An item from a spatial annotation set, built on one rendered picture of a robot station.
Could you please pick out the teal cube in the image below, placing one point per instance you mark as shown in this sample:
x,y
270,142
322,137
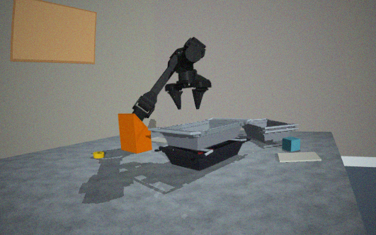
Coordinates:
x,y
291,144

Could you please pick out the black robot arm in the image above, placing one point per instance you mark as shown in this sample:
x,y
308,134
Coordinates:
x,y
190,53

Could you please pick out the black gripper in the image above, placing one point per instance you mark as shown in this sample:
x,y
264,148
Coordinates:
x,y
186,77

